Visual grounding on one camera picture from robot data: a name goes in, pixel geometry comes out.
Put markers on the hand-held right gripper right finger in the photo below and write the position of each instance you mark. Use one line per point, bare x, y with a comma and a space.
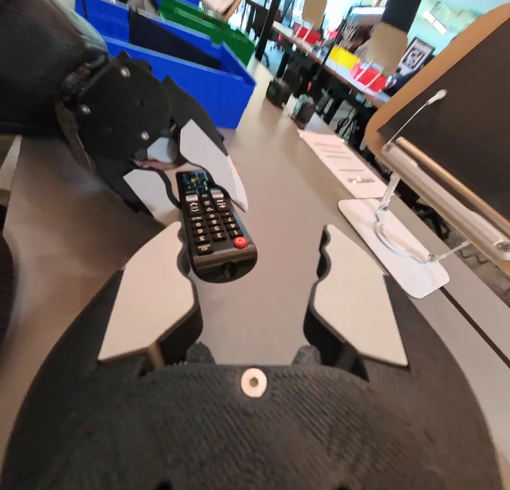
354, 302

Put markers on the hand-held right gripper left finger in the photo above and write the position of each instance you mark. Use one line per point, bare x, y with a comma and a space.
151, 298

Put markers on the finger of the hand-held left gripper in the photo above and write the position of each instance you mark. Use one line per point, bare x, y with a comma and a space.
151, 191
211, 159

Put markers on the black remote control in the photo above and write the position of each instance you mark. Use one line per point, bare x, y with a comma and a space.
215, 226

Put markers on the white stand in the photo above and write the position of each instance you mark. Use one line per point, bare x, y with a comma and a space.
398, 266

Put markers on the blue plastic bin with tag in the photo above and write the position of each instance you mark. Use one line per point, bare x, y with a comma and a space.
199, 83

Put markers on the green plastic bin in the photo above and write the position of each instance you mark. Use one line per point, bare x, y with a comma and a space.
215, 31

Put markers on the printed paper sheet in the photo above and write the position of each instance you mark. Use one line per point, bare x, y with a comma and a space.
342, 163

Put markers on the black pole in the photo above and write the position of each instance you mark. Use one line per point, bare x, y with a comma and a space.
271, 19

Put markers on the red plastic bin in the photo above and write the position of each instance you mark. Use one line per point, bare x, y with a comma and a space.
306, 34
370, 77

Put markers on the yellow plastic bin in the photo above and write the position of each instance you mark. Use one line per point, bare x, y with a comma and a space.
342, 61

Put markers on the black and tan board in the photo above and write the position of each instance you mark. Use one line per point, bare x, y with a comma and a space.
314, 3
398, 19

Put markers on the black display board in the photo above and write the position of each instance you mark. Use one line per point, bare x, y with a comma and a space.
470, 131

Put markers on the fiducial tag sign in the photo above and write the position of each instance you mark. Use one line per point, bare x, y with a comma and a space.
416, 57

